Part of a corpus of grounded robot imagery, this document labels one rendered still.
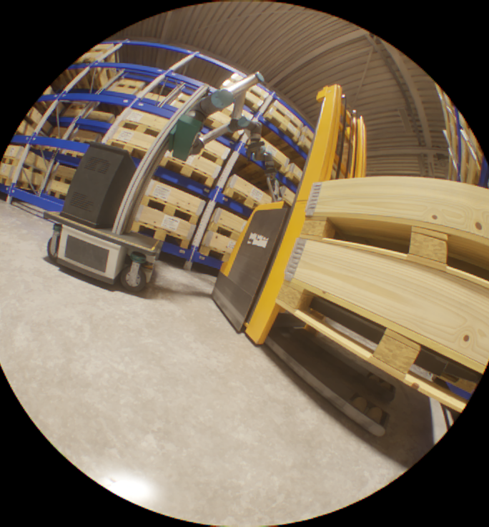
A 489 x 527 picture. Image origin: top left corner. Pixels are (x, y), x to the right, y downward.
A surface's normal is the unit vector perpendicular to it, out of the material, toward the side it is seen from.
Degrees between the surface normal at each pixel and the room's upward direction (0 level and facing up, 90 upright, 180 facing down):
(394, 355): 90
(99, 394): 0
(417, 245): 90
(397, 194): 90
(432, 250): 90
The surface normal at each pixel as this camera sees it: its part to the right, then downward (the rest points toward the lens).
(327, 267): -0.81, -0.28
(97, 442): 0.36, -0.93
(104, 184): 0.45, 0.22
